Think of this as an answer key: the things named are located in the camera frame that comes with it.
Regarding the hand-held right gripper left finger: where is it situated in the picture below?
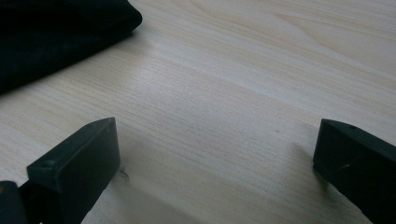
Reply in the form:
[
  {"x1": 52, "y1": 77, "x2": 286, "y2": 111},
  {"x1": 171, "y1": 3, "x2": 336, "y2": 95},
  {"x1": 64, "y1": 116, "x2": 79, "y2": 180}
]
[{"x1": 18, "y1": 117, "x2": 121, "y2": 224}]

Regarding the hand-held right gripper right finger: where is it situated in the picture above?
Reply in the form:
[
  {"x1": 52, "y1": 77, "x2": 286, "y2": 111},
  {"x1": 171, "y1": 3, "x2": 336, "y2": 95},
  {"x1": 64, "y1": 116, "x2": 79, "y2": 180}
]
[{"x1": 312, "y1": 118, "x2": 396, "y2": 224}]

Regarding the black cloth garment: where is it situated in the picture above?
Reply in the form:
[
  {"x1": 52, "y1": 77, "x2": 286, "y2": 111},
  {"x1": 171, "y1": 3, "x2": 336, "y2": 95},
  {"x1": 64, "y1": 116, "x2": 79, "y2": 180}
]
[{"x1": 0, "y1": 0, "x2": 144, "y2": 96}]

